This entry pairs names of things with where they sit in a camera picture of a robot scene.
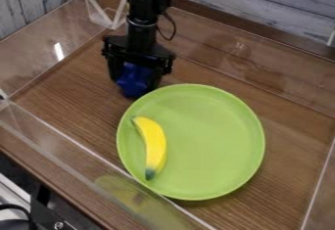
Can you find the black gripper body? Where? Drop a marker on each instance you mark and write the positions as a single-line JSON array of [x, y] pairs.
[[158, 56]]

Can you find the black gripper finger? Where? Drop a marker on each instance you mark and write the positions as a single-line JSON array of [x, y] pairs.
[[155, 77], [115, 68]]

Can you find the blue star-shaped block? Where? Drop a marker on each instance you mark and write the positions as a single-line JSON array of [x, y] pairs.
[[134, 80]]

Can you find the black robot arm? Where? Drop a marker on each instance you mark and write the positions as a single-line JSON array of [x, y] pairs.
[[143, 23]]

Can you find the green plate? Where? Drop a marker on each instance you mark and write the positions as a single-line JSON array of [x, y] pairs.
[[215, 141]]

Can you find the yellow toy banana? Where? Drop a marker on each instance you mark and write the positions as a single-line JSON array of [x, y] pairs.
[[157, 145]]

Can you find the clear acrylic tray walls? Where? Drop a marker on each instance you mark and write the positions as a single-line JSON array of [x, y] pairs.
[[63, 108]]

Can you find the black metal bracket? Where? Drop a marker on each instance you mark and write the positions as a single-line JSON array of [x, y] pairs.
[[54, 213]]

